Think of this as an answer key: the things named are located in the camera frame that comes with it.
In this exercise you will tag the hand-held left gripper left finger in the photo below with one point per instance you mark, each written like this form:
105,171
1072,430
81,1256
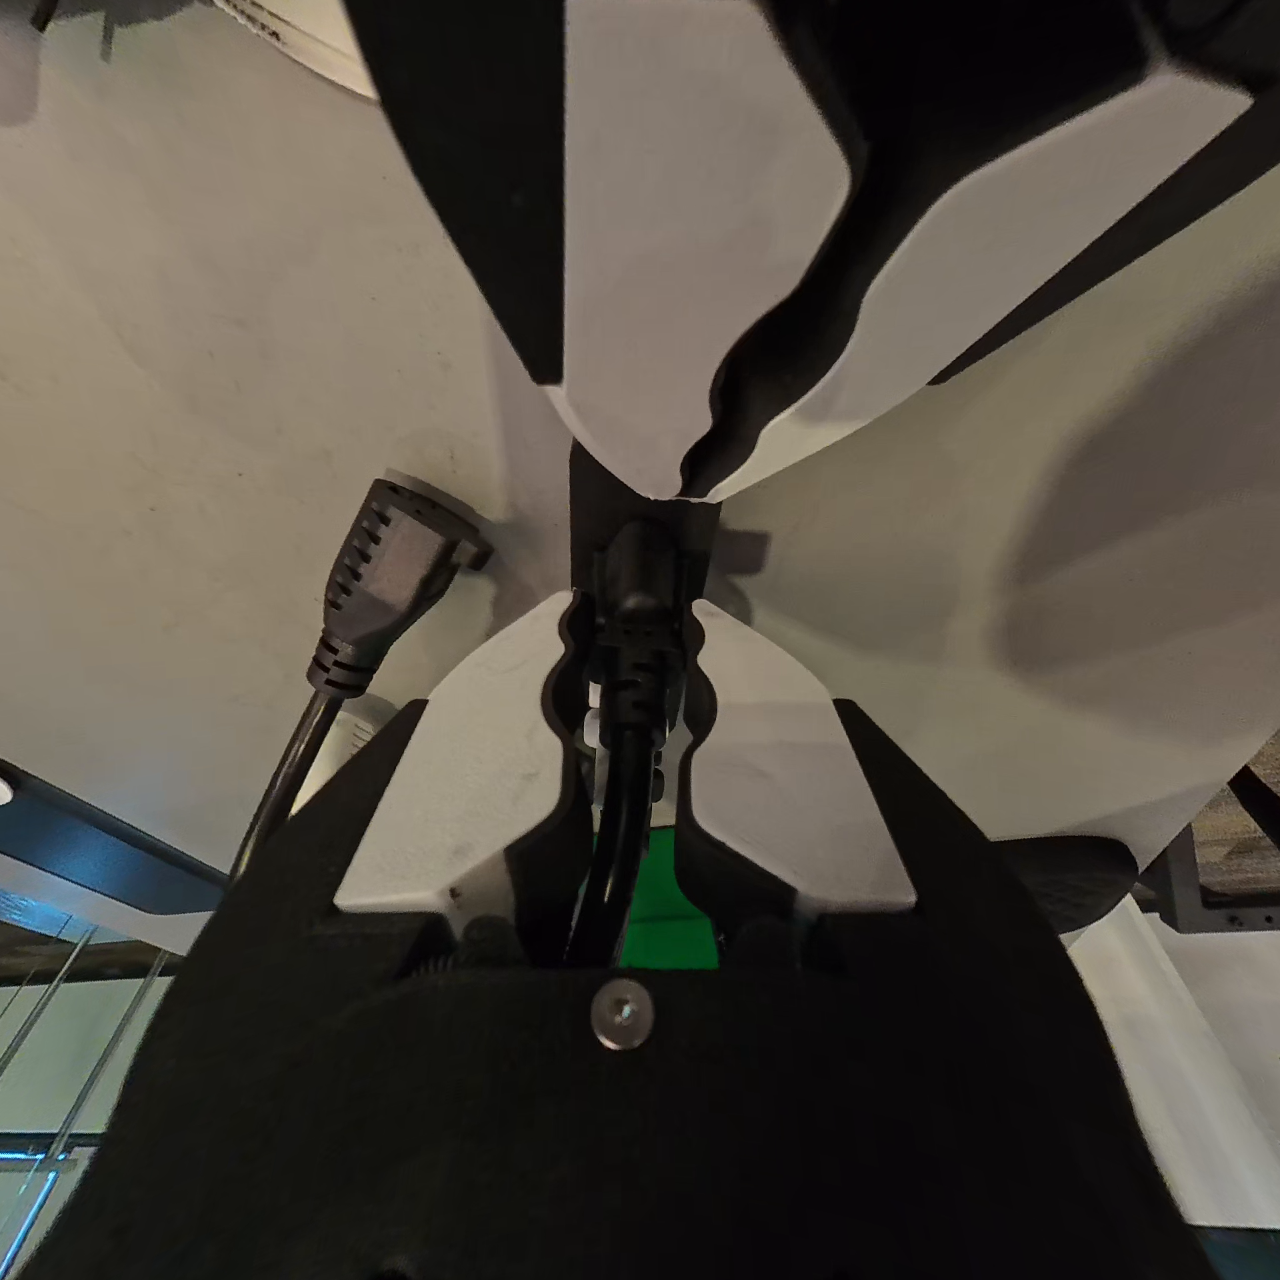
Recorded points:
470,791

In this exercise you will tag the instruction sign on acrylic stand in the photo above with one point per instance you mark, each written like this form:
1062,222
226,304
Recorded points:
302,40

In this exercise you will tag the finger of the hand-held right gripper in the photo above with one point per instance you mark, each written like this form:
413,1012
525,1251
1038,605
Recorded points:
951,301
680,200

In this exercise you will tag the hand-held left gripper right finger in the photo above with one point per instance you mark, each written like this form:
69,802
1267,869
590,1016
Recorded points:
792,800

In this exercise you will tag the green plastic bin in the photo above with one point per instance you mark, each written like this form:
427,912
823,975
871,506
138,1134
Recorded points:
665,898

